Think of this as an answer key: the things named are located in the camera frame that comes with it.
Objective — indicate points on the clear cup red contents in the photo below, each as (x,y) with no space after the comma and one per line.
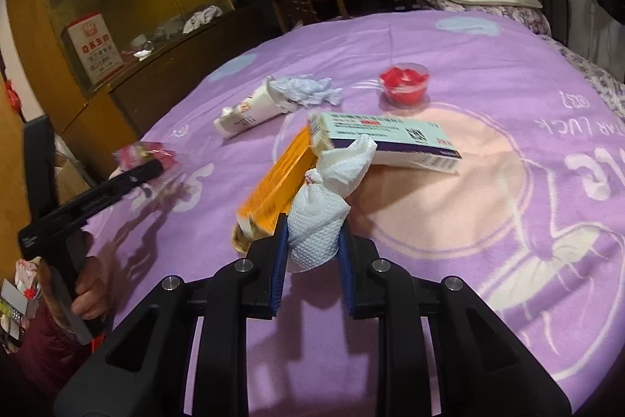
(405,84)

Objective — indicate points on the wooden glass cabinet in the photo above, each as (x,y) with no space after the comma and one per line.
(168,48)

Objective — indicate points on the pink candy wrapper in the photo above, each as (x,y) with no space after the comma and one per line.
(137,154)

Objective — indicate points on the teal white medicine box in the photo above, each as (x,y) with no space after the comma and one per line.
(400,142)

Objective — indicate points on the orange medicine box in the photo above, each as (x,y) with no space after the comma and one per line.
(258,216)

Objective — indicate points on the grey tissue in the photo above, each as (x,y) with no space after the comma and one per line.
(304,90)

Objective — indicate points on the maroon sleeve forearm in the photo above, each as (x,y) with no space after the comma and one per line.
(47,359)

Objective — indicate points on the red white box in cabinet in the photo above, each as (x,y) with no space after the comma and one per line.
(98,57)

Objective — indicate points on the purple bed blanket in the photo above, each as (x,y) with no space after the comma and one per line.
(533,219)

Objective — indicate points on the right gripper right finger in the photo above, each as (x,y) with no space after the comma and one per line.
(375,288)

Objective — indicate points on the left hand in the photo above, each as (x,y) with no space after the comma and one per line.
(92,292)

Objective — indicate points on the white tissue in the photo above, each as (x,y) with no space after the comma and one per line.
(319,209)

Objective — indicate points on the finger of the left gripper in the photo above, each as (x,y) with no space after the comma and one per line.
(123,183)

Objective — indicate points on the white paper cup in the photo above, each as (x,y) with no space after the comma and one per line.
(263,104)

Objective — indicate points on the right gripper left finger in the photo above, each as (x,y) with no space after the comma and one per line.
(249,288)

